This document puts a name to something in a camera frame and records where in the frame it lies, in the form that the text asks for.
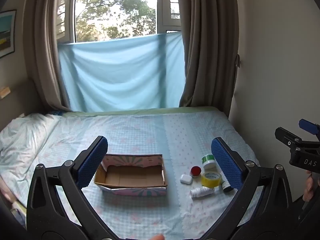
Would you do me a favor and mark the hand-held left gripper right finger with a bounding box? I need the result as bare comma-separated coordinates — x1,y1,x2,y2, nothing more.
200,137,293,240

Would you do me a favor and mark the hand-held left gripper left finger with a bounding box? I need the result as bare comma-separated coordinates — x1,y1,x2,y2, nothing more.
26,135,118,240

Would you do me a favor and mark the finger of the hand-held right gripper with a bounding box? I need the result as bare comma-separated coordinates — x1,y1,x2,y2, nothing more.
275,127,303,153
298,119,320,143

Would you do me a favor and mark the yellow tape roll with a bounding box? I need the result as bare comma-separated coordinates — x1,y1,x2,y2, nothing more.
201,172,220,188

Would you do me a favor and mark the white plastic bottle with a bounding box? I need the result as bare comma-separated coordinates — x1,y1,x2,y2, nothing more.
190,187,215,199

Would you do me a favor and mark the cardboard box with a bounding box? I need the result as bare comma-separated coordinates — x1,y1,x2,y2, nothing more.
94,154,168,197

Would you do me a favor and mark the person's right hand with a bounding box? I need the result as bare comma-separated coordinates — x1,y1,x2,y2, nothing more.
302,170,315,202

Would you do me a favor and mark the checked floral bed sheet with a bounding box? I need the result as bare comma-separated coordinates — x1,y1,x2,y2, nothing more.
0,110,260,240

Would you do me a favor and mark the green fitted sheet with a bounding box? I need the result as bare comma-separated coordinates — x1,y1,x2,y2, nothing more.
62,106,222,117

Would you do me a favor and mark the rumpled pale blue pillow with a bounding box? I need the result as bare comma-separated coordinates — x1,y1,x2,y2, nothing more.
0,112,61,173

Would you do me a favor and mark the light blue hanging cloth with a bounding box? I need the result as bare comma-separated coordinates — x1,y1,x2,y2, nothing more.
58,32,186,112

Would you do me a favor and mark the brown curtain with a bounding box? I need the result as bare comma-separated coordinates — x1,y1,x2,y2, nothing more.
175,0,240,117
26,0,77,112

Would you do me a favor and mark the tree outside window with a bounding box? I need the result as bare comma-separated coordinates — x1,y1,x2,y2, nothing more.
75,0,158,42

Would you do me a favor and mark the small wooden wall block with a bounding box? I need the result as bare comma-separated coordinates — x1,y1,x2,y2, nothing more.
0,86,11,101

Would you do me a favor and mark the framed wall picture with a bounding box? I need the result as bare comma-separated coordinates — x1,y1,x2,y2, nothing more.
0,10,17,59

